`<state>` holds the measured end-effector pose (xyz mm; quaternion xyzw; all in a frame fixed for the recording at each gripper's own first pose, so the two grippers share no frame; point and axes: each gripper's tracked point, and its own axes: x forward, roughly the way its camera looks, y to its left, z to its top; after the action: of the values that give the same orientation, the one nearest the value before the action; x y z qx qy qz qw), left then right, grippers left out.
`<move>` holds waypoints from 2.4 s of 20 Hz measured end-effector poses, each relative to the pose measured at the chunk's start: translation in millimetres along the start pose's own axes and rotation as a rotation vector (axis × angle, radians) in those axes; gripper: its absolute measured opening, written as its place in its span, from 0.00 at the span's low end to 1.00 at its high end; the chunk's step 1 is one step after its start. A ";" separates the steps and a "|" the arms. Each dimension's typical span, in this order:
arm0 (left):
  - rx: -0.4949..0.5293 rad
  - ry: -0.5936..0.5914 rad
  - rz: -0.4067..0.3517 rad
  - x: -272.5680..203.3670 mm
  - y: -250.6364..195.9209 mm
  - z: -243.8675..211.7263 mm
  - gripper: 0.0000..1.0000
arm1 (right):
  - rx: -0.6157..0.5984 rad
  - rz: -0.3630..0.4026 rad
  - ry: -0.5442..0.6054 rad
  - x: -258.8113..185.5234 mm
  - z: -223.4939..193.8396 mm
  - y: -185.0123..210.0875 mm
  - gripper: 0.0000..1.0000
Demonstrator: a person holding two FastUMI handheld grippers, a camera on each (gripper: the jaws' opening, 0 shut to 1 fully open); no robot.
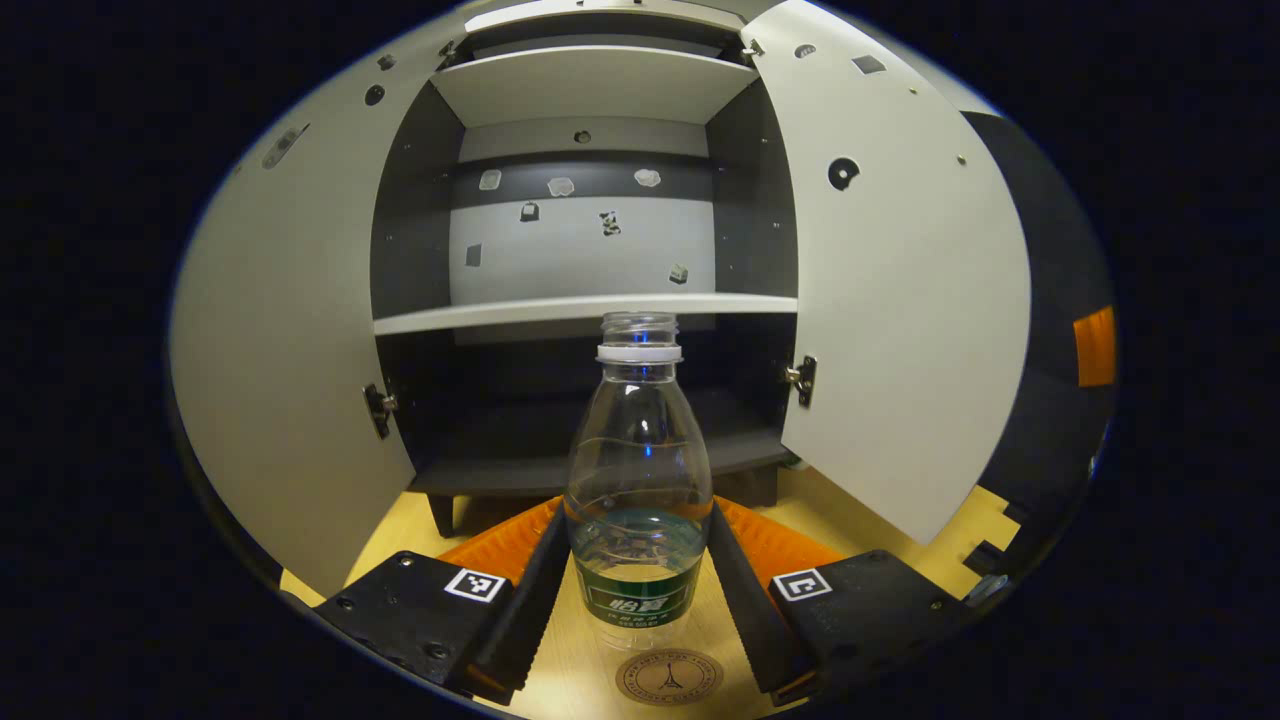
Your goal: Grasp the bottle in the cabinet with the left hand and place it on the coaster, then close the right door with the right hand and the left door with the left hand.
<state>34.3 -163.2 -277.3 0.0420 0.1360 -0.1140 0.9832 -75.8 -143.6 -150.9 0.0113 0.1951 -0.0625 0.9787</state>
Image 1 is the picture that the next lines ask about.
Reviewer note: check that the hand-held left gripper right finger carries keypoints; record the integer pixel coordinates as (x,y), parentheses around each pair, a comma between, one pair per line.
(750,610)

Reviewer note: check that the metal door hinge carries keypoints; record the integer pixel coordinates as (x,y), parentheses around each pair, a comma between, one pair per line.
(380,408)
(752,47)
(449,50)
(802,380)

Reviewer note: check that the round brown coaster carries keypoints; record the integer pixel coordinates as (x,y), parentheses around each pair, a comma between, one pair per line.
(668,678)

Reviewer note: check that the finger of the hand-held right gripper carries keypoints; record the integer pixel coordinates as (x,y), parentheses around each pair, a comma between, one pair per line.
(1095,347)

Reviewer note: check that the white cabinet door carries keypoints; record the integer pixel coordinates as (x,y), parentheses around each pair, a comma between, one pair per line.
(290,330)
(900,300)

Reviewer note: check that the white cabinet shelf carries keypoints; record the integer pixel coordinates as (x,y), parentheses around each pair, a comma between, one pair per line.
(590,85)
(500,315)

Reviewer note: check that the white and grey cabinet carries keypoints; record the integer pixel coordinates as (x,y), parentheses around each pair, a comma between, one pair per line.
(580,250)

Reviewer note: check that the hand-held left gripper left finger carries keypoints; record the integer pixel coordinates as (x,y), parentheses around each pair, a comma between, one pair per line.
(525,610)

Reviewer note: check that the clear plastic bottle green label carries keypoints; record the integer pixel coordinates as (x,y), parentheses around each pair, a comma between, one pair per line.
(640,450)

